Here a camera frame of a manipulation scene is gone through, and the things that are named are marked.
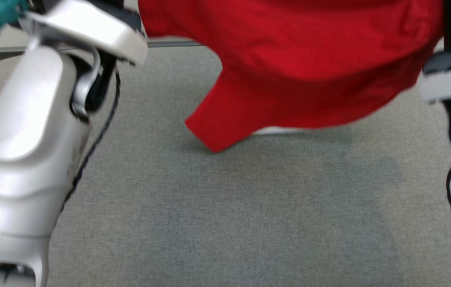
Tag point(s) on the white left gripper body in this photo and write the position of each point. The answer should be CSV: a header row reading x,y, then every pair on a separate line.
x,y
89,28

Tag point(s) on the red white jersey shirt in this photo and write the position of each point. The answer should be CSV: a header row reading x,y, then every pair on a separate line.
x,y
309,59

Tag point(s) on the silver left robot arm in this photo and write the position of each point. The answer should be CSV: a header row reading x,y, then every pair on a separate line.
x,y
30,119

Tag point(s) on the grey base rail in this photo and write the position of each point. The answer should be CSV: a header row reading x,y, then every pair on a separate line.
x,y
177,42

